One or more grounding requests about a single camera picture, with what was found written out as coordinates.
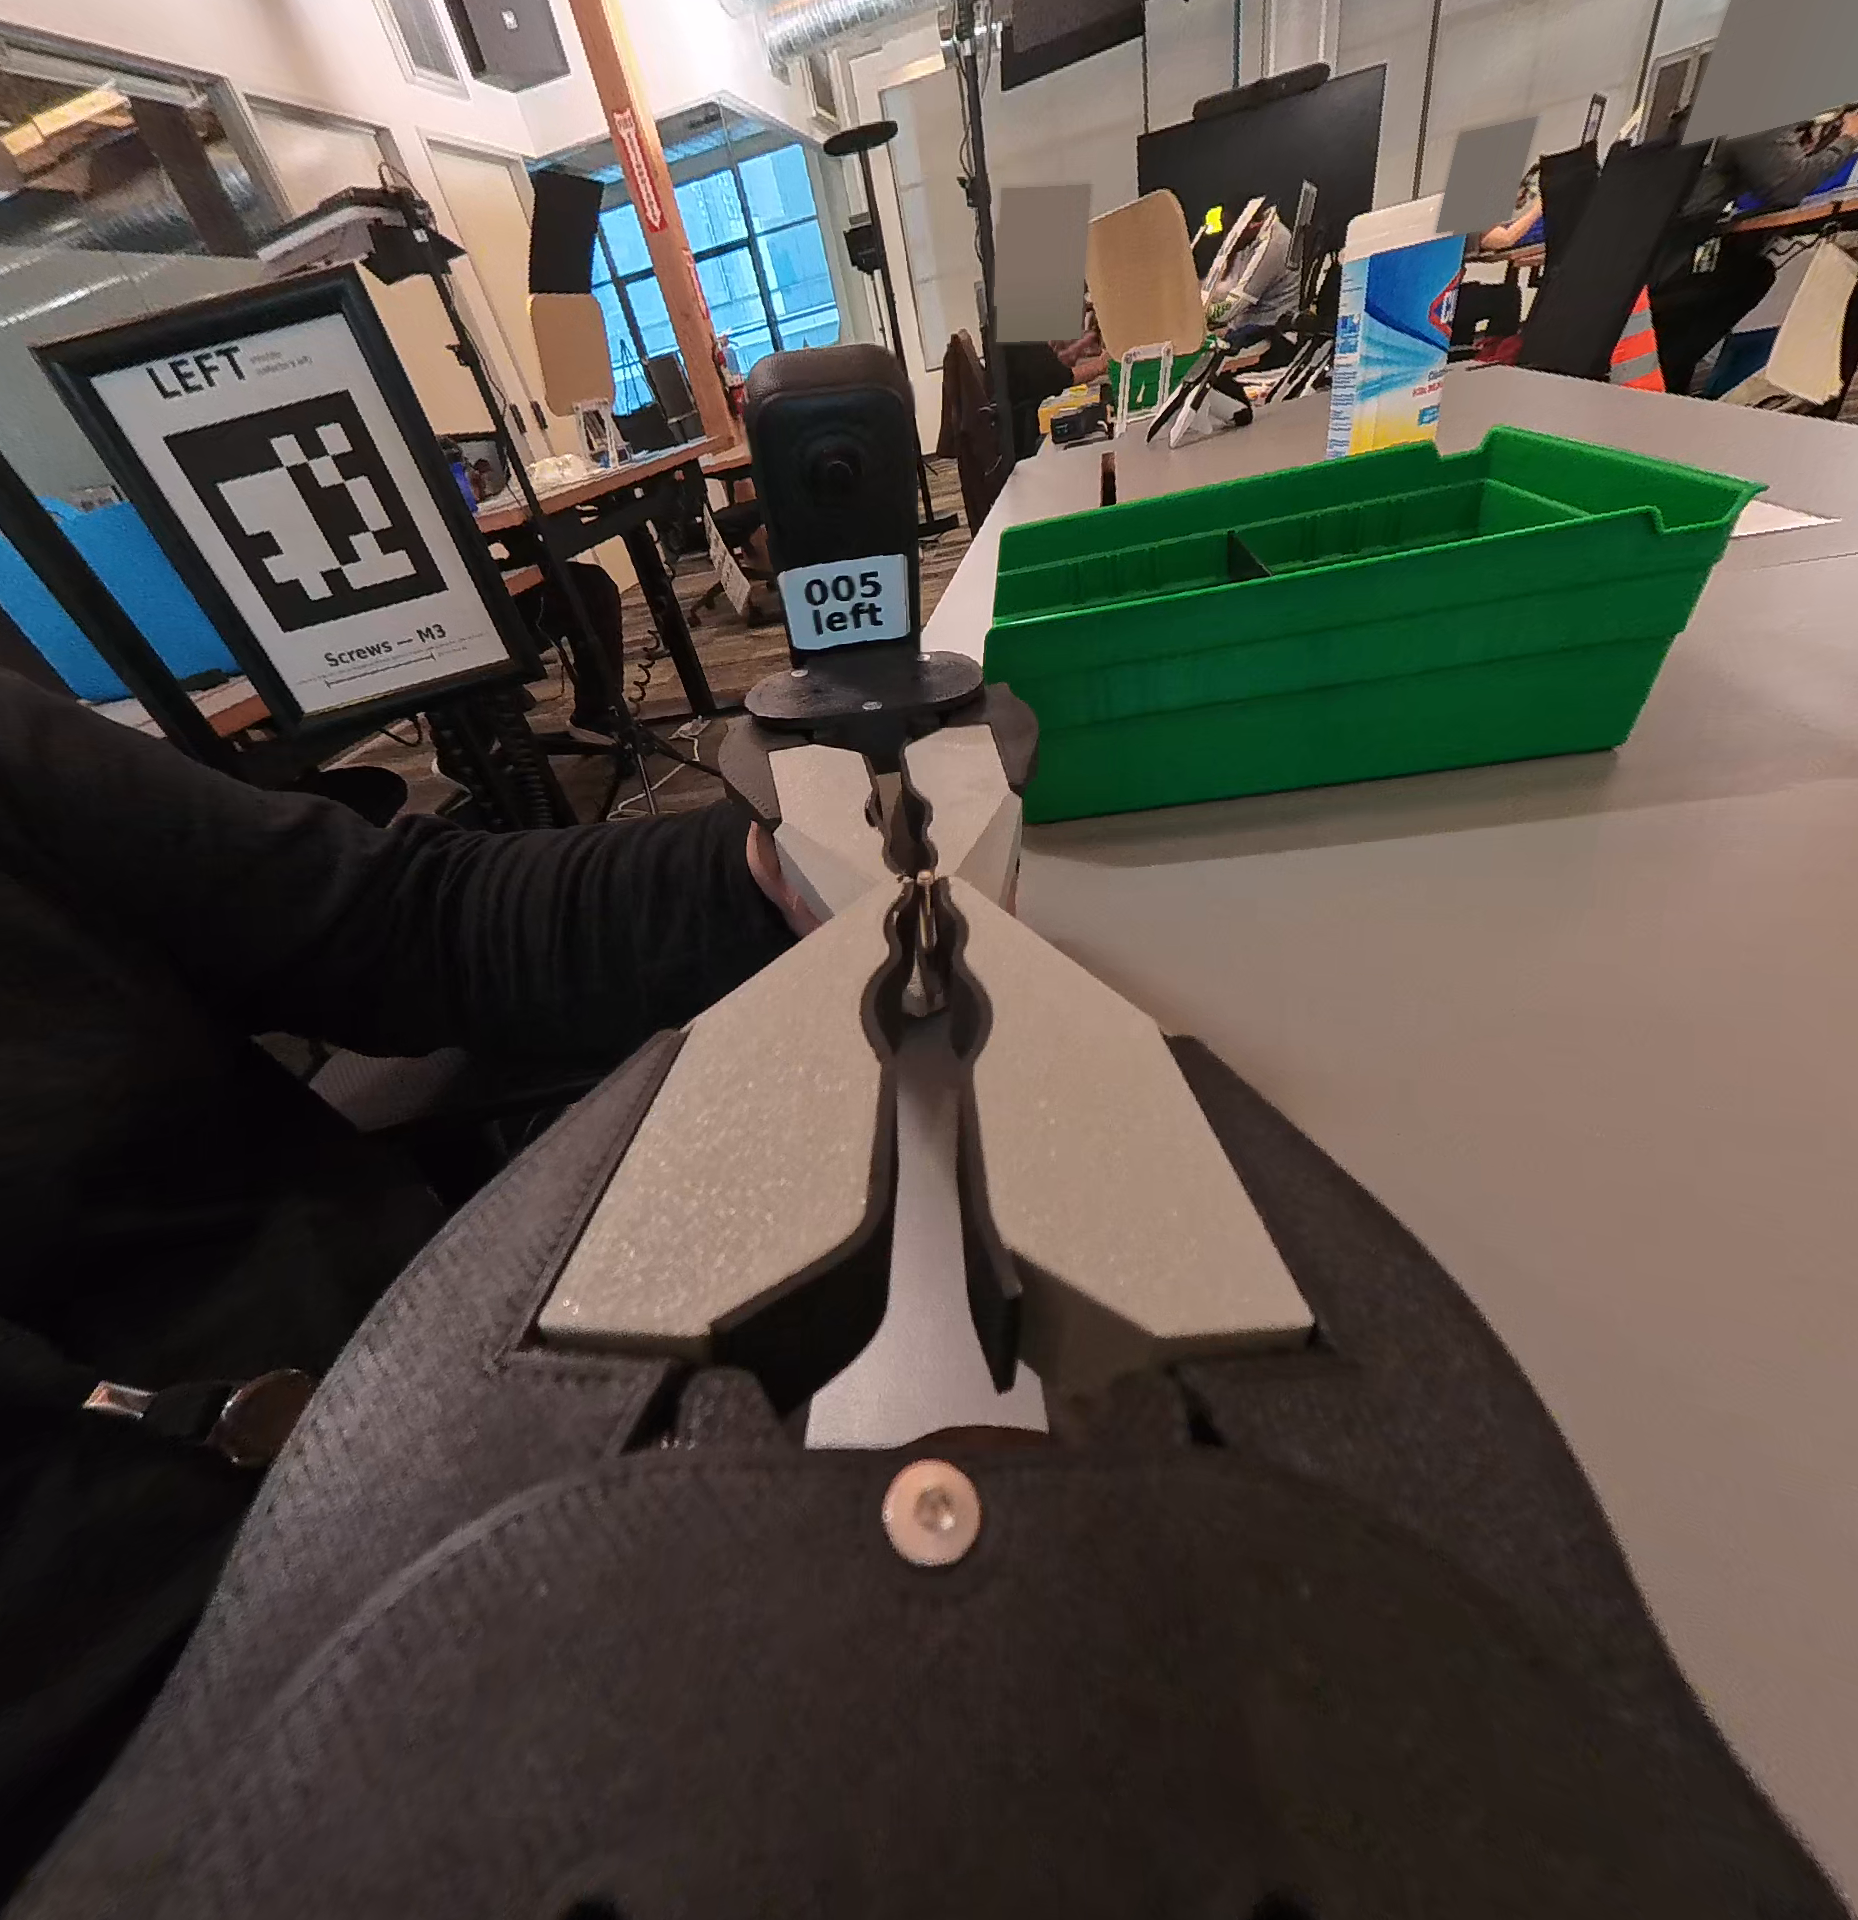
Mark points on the black wall speaker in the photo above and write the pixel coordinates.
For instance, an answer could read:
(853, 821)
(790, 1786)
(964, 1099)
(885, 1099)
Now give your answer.
(509, 38)

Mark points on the person's left forearm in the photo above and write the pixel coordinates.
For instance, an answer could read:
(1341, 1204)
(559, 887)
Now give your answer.
(539, 929)

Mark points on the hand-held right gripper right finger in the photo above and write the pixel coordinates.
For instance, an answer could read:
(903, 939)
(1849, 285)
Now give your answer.
(1141, 1187)

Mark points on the black easel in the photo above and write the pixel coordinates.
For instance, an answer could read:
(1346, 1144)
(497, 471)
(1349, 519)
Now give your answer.
(488, 766)

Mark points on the black badge reel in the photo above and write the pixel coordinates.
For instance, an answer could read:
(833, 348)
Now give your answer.
(255, 1418)

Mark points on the orange traffic cone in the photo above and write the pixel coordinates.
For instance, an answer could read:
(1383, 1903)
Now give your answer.
(1643, 352)

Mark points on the wooden column with red sign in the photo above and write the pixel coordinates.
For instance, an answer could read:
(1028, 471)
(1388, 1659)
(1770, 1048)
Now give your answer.
(644, 179)

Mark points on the wooden background desk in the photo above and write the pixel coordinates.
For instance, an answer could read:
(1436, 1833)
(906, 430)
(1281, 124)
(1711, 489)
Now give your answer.
(613, 471)

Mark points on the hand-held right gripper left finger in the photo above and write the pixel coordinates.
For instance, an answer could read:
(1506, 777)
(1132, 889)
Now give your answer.
(720, 1187)

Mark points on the person's black clothed torso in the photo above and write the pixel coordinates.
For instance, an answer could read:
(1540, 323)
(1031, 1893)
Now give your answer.
(121, 1199)

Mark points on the grey desk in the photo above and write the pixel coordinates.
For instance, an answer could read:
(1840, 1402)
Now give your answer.
(1469, 1051)

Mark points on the white paper sheet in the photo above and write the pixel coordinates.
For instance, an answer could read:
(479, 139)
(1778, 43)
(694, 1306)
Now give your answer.
(1778, 525)

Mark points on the black bin divider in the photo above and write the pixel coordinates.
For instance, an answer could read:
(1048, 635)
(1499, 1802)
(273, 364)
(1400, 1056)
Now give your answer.
(1266, 552)

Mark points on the metal screw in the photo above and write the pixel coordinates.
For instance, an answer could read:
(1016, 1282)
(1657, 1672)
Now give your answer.
(921, 915)

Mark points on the black light flag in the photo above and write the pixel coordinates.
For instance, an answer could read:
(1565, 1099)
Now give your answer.
(568, 232)

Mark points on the silver ventilation duct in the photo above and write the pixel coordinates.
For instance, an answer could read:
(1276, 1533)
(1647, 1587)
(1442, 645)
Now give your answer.
(855, 28)

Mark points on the white black wedge stand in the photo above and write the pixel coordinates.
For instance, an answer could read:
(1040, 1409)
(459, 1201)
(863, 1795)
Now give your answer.
(1199, 412)

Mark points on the blue storage bin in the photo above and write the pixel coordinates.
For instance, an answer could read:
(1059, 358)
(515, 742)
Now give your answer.
(58, 600)

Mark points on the cream tote bag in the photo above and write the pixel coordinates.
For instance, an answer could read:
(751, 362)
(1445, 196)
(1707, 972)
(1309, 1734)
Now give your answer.
(1831, 323)

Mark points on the person's left hand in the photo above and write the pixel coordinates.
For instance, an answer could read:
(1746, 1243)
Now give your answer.
(772, 887)

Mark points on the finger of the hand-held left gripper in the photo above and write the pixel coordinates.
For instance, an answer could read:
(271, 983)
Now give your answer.
(823, 817)
(979, 811)

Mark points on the black wall screen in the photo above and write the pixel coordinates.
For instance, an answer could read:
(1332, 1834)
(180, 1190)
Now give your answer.
(1320, 164)

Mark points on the black light stand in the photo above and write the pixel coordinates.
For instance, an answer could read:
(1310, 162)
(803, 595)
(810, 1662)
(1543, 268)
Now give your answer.
(979, 270)

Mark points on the framed tag sign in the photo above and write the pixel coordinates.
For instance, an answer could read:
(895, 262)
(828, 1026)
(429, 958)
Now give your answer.
(300, 496)

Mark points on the tan board stand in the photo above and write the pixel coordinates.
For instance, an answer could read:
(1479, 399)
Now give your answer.
(1147, 270)
(570, 346)

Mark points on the yellow black box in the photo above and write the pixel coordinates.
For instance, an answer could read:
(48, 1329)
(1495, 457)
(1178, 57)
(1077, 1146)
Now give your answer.
(1077, 421)

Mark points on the studio light panel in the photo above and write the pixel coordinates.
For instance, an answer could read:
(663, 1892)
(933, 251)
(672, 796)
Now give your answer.
(1072, 38)

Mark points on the wipes canister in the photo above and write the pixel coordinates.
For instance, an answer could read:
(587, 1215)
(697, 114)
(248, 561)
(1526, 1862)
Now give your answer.
(1388, 362)

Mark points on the black floor lamp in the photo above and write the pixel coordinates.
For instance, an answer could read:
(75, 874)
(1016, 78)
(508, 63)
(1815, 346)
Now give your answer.
(861, 138)

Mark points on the green plastic bin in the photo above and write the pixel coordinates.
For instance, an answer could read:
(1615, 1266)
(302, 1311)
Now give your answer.
(1320, 719)

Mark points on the brown jacket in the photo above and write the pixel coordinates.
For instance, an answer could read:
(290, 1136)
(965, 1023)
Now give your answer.
(968, 412)

